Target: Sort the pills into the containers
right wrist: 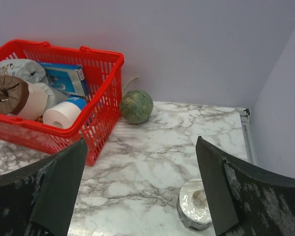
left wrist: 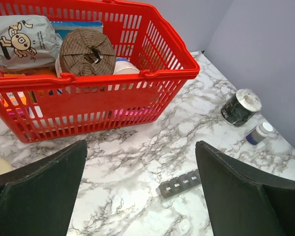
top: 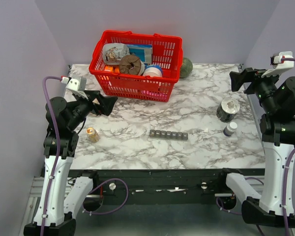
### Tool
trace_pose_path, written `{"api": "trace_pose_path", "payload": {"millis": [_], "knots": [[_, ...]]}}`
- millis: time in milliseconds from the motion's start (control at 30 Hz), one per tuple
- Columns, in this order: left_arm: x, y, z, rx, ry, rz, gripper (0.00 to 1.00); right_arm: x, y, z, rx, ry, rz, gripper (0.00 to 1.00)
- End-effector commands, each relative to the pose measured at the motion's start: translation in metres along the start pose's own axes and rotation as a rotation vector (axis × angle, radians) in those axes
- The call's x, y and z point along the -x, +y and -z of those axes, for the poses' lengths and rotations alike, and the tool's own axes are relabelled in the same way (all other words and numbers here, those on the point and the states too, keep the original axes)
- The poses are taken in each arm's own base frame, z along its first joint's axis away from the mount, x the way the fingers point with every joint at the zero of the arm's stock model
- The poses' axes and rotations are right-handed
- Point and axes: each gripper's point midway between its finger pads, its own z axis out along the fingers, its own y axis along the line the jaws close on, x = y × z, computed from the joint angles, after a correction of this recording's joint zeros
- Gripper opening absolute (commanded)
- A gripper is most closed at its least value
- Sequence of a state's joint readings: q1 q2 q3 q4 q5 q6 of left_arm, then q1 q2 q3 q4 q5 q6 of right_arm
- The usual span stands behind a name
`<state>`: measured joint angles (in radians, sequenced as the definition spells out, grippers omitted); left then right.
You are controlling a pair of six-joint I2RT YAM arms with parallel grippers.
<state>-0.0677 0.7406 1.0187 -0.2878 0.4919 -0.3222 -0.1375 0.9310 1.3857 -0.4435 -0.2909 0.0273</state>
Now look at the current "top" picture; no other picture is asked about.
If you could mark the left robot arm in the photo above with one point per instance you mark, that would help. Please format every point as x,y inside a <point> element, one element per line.
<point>57,211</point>

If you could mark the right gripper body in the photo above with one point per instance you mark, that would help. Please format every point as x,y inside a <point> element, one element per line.
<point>262,84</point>

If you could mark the white snack pouch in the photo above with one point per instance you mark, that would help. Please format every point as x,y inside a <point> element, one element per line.
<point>112,53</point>

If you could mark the black front rail frame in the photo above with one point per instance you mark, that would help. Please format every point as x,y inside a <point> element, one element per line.
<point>159,187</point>

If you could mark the brown round lid container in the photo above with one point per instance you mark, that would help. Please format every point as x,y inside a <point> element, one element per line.
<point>131,65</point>

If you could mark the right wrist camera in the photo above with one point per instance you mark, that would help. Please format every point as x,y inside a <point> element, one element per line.
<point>279,66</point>

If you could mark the white blue tub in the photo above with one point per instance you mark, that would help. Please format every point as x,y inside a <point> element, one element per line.
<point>153,71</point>

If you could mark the grey weekly pill organizer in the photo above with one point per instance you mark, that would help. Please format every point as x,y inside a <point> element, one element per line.
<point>170,135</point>

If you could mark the dark patterned can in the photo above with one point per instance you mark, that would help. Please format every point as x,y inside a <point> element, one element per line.
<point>227,109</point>

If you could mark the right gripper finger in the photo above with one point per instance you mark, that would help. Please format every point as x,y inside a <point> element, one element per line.
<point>237,80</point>
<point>248,75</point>

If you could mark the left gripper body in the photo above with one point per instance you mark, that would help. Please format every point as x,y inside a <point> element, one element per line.
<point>81,107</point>

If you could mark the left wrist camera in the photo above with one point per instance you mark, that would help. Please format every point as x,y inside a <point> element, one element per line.
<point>76,85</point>

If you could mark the amber capsule bottle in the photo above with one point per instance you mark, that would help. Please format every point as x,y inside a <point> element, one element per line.
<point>92,135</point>

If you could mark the white pill bottle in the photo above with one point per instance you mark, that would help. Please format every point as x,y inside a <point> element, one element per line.
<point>230,129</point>

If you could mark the orange packet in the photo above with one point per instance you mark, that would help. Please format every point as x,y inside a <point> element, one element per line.
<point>112,68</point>

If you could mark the green round melon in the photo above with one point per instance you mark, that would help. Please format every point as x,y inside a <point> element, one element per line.
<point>186,68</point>

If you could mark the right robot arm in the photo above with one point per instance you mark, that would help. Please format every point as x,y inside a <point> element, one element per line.
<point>274,206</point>

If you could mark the blue carton box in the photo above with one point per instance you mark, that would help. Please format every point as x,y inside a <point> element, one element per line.
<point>142,51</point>

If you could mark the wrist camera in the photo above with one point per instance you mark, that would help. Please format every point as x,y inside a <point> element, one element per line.
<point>76,85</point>
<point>279,66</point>

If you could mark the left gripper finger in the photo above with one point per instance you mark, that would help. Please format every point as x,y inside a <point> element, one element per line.
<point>95,104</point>
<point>106,104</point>

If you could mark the red plastic shopping basket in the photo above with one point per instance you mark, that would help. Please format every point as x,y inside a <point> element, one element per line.
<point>167,53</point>

